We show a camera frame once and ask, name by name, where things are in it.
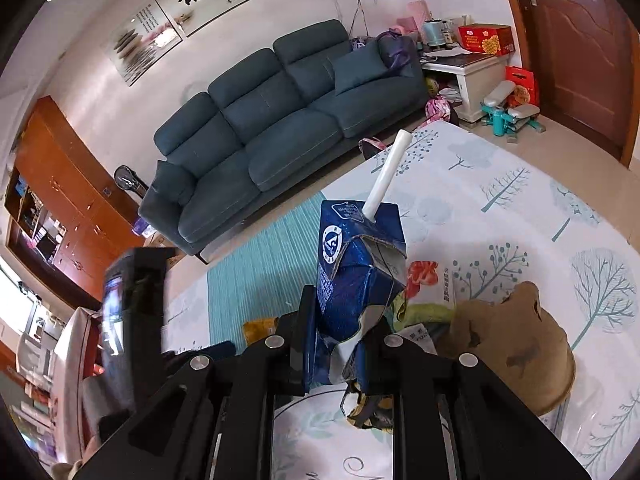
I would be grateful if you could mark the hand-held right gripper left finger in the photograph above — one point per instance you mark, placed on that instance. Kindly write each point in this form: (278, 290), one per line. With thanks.
(295, 340)

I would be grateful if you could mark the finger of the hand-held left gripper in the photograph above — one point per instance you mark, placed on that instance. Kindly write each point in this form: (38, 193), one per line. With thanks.
(210, 350)

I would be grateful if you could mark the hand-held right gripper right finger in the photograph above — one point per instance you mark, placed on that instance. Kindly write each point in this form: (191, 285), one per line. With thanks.
(380, 360)

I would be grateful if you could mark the blue milk carton with straw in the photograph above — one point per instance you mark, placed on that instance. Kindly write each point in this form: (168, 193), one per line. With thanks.
(350, 280)

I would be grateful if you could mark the orange wrapper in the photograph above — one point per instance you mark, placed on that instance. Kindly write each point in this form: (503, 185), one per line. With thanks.
(257, 330)

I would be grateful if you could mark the dark yellow wrapper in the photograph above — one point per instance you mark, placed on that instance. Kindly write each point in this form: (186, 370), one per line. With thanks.
(370, 410)

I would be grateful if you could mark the small blue box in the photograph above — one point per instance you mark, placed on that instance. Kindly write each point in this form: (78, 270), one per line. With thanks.
(142, 227)

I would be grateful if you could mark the floral snack packet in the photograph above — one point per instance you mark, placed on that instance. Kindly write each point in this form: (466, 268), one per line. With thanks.
(425, 280)

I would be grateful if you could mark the brown paper bag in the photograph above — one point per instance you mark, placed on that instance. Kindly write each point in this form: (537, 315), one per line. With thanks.
(510, 350)

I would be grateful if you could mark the blue-grey cushion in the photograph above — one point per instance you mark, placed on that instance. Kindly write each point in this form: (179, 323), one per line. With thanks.
(172, 182)
(357, 67)

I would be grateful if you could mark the wooden cabinet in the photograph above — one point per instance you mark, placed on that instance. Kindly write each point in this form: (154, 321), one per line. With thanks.
(75, 180)

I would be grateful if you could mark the blue-grey sofa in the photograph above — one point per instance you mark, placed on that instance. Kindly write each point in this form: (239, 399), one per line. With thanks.
(280, 140)

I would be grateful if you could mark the black and pink bag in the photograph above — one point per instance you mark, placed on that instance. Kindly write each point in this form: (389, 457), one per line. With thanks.
(372, 147)

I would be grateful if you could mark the pink floral bag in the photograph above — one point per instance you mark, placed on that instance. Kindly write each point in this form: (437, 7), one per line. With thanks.
(437, 107)

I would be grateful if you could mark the teal stepper machine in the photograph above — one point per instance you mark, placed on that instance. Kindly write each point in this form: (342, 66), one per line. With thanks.
(505, 115)

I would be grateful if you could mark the white side table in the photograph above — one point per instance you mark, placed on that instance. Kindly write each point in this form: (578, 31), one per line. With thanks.
(475, 85)

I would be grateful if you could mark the purple bag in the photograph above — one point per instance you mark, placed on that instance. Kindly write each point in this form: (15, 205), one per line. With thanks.
(397, 50)

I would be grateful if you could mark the red gift bag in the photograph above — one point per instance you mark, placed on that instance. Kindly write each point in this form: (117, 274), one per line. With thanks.
(522, 85)

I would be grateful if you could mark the teal jar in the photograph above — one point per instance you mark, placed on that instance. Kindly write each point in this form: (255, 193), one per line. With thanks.
(434, 32)

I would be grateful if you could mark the red gift box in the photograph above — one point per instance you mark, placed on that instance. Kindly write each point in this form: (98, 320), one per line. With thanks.
(487, 40)

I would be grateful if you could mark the pink box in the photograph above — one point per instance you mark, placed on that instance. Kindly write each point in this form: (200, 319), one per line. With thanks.
(420, 12)

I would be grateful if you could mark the wooden door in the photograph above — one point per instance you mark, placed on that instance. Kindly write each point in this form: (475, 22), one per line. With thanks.
(575, 60)

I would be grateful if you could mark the stones wall picture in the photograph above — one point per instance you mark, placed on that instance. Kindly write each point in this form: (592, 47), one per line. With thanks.
(142, 42)

